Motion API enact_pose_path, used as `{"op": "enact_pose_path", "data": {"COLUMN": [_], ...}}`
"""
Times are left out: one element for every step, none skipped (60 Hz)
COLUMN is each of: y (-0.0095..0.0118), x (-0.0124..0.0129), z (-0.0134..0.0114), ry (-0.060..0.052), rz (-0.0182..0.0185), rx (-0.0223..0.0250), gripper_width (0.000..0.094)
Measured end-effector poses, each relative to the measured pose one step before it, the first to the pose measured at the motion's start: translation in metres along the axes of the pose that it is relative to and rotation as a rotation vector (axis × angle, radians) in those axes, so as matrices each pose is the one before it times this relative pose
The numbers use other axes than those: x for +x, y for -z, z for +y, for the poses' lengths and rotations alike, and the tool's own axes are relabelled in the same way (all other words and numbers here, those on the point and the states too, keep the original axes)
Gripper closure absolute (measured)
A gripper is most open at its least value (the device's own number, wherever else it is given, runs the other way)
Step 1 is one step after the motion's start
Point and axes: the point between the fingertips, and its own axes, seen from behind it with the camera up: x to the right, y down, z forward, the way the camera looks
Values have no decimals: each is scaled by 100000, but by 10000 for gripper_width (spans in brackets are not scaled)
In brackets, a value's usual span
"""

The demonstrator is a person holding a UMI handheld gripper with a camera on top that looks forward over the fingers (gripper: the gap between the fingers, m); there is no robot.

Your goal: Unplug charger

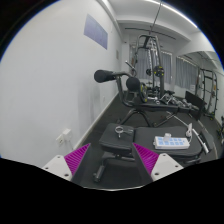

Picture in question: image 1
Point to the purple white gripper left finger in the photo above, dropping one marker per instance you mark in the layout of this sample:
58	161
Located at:
70	167

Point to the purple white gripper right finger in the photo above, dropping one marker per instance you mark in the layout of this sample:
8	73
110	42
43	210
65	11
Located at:
153	166

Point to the white charger plug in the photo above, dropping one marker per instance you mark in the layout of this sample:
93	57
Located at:
167	136

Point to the white power strip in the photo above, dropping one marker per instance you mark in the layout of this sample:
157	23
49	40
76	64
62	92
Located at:
171	143

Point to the black weight bench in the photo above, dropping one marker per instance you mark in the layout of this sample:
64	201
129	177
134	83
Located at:
144	131

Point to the silver barbell collar clamp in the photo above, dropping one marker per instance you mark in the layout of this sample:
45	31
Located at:
120	130

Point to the grey window curtain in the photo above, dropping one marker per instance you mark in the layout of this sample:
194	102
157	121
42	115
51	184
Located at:
186	73

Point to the black power rack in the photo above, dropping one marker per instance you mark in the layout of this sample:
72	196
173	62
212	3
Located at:
207	90

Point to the multi-gym cable machine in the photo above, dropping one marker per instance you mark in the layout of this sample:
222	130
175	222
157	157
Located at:
148	71

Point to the blue wall poster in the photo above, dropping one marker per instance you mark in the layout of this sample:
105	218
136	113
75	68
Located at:
95	31

